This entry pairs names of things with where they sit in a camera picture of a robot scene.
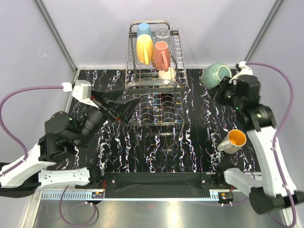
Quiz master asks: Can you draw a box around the teal glazed ceramic mug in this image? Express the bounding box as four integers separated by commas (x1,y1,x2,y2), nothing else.
201,63,232,90

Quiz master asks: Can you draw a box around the green interior white mug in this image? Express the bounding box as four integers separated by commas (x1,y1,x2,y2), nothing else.
158,67,176,80

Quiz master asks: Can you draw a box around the orange interior white mug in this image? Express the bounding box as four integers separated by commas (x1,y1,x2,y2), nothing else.
217,129,247,154

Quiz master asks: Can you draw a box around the white slotted cable duct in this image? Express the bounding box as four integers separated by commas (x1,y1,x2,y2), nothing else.
41,191,105,201

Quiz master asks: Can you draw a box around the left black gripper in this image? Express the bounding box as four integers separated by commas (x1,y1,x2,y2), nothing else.
74,90,142,149

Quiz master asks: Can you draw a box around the clear glass tumbler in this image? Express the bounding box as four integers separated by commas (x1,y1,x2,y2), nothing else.
155,28,170,45

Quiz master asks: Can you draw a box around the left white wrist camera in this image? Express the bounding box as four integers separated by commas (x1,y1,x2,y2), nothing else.
62,80,98,108

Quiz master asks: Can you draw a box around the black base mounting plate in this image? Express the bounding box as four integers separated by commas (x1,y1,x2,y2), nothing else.
99,172,231,190

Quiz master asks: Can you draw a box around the steel wire dish rack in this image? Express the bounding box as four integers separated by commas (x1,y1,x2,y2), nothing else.
124,19,188,134

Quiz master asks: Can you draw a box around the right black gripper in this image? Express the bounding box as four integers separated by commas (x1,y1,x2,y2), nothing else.
208,76,243,111

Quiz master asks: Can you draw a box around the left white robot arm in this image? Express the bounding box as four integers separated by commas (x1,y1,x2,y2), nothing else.
0,86,140,198

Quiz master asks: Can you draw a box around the pink handled white mug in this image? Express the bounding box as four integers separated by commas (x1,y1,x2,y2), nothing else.
152,41,171,72

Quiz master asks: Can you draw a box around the light blue plastic cup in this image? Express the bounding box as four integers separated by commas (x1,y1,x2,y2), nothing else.
137,23,152,38

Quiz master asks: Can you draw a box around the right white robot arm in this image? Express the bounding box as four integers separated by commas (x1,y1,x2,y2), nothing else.
209,75,304,214

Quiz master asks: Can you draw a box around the pale yellow mug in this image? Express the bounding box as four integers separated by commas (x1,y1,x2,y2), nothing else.
136,34,154,66

